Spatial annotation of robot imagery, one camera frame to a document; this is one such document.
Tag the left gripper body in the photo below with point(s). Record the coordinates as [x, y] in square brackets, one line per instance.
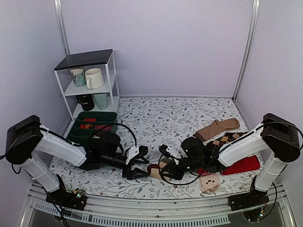
[131, 161]

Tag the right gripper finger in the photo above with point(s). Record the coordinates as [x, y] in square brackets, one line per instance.
[169, 169]
[167, 176]

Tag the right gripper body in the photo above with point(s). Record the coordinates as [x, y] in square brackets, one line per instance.
[193, 164]

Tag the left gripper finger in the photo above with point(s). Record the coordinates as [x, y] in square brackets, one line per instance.
[136, 173]
[141, 160]

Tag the striped beige knit sock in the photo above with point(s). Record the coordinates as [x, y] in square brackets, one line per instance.
[153, 169]

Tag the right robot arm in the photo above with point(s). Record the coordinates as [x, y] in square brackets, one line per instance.
[282, 138]

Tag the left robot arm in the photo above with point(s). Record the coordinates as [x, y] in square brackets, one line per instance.
[100, 148]

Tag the red socks in bin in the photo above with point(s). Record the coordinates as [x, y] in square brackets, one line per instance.
[91, 123]

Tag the red beige character sock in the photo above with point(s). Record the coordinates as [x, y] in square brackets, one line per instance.
[208, 182]

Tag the floral patterned table mat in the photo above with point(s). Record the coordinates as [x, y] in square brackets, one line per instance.
[153, 121]

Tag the green divided organizer bin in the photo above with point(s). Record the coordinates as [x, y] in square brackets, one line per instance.
[78, 135]

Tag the tan brown plain sock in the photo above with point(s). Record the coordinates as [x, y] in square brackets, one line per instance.
[217, 127]

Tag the brown argyle sock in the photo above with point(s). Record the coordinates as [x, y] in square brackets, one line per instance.
[225, 139]

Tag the pale green cup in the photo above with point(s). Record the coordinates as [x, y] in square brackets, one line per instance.
[101, 101]

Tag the black mug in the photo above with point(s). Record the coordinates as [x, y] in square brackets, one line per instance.
[86, 102]

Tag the red folded sock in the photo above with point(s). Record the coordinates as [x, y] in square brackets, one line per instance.
[244, 165]

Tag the white metal shelf unit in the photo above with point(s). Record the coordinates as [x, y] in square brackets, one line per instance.
[103, 59]

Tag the cream ceramic mug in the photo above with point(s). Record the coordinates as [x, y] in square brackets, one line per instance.
[94, 78]

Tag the teal patterned mug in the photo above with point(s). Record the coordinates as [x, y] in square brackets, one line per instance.
[78, 77]

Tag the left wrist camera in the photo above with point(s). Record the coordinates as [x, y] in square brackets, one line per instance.
[135, 151]

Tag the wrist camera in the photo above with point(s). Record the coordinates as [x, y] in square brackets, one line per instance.
[170, 152]
[135, 151]

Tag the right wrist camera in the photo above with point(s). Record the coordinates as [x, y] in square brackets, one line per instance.
[170, 152]

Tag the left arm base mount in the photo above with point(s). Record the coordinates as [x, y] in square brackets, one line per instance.
[61, 197]

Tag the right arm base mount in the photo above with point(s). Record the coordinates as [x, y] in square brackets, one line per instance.
[251, 199]

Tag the aluminium front rail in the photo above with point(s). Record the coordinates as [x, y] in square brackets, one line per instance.
[195, 212]

